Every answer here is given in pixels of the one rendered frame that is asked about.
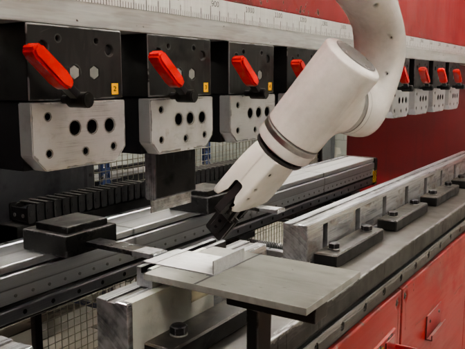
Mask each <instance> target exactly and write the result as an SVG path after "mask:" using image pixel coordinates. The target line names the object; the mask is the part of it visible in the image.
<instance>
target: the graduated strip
mask: <svg viewBox="0 0 465 349"><path fill-rule="evenodd" d="M76 1H85V2H91V3H100V4H105V5H110V6H120V7H125V8H134V9H140V10H149V11H154V12H164V13H169V14H174V15H183V16H189V17H198V18H203V19H212V20H217V21H227V22H232V23H238V24H247V25H252V26H261V27H267V28H276V29H281V30H290V31H295V32H301V33H311V34H316V35H325V36H330V37H339V38H345V39H354V36H353V31H352V27H351V25H349V24H343V23H338V22H334V21H328V20H324V19H317V18H313V17H306V16H302V15H296V14H292V13H287V12H281V11H277V10H270V9H266V8H260V7H255V6H249V5H245V4H240V3H234V2H230V1H223V0H76ZM406 47H408V48H417V49H423V50H428V51H437V52H442V53H452V54H457V55H465V46H458V45H454V44H447V43H443V42H436V41H432V40H429V39H422V38H418V37H411V36H407V35H406Z"/></svg>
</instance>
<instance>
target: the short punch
mask: <svg viewBox="0 0 465 349"><path fill-rule="evenodd" d="M195 189H196V176H195V149H193V150H184V151H179V152H170V153H166V154H149V153H147V154H145V197H146V199H148V200H150V211H151V213H155V212H158V211H162V210H165V209H169V208H173V207H176V206H180V205H184V204H188V203H191V192H192V191H194V190H195Z"/></svg>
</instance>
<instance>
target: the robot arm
mask: <svg viewBox="0 0 465 349"><path fill-rule="evenodd" d="M336 2H337V3H338V4H339V5H340V7H341V8H342V9H343V11H344V12H345V14H346V15H347V18H348V20H349V22H350V24H351V27H352V31H353V36H354V47H352V46H350V45H349V44H347V43H345V42H343V41H341V40H339V39H335V38H328V39H326V40H325V41H324V43H323V44H322V46H321V47H320V48H319V49H318V50H317V52H316V53H315V55H314V56H313V57H312V58H311V60H310V61H309V63H308V64H307V65H306V66H305V68H304V69H303V70H302V72H301V73H300V75H299V76H298V77H297V78H296V79H295V81H294V82H293V84H292V85H291V86H290V87H289V89H288V90H287V92H286V93H285V94H284V95H283V97H282V98H281V100H280V101H279V102H278V104H276V106H275V107H274V109H273V110H272V112H271V113H270V114H269V115H268V117H267V118H266V120H265V121H264V122H263V123H262V124H261V126H260V127H259V134H258V135H257V141H256V142H254V143H253V144H252V145H251V146H250V147H249V148H248V149H247V150H246V151H245V152H244V153H243V154H242V155H241V156H240V157H239V158H238V160H237V161H236V162H235V163H234V164H233V165H232V167H231V168H230V169H229V170H228V171H227V173H226V174H225V175H224V176H223V177H222V178H221V180H220V181H219V182H218V184H217V185H216V186H215V189H214V191H215V192H216V193H217V194H219V193H224V192H227V191H228V193H227V194H226V195H225V196H224V197H223V198H222V199H221V200H220V202H219V203H218V204H217V205H216V206H215V209H216V210H217V212H216V213H215V214H214V215H213V216H212V218H211V219H210V220H209V222H208V223H207V224H206V227H207V229H208V230H209V231H210V232H211V234H213V235H214V236H215V237H216V239H217V240H221V239H224V238H226V236H227V235H228V234H229V233H230V232H231V231H232V229H233V228H234V227H235V225H236V224H237V223H238V222H239V221H238V220H237V219H239V220H240V219H241V218H242V217H243V216H245V214H246V213H247V212H248V211H249V210H250V209H251V208H254V207H256V206H259V205H262V204H264V203H266V202H267V201H268V200H269V199H270V198H271V197H272V196H273V195H274V194H275V193H276V192H277V191H278V190H279V188H280V187H281V186H282V184H283V183H284V182H285V181H286V179H287V178H288V177H289V175H290V174H291V173H292V171H293V170H299V169H300V168H301V167H302V166H307V165H308V164H309V163H310V162H311V161H312V160H314V159H315V157H316V155H317V153H319V151H320V150H321V149H322V147H323V146H324V145H325V144H326V142H327V141H328V140H329V139H330V138H331V137H332V136H334V135H336V134H344V135H348V136H354V137H365V136H369V135H371V134H373V133H374V132H375V131H376V130H377V129H378V128H379V127H380V126H381V124H382V123H383V121H384V120H385V117H386V116H387V114H388V112H389V109H390V106H391V104H392V101H393V99H394V95H395V93H396V90H397V87H398V85H399V81H400V79H401V74H402V71H403V66H404V63H405V53H406V36H405V26H404V22H403V17H402V14H401V9H400V7H399V1H398V0H336Z"/></svg>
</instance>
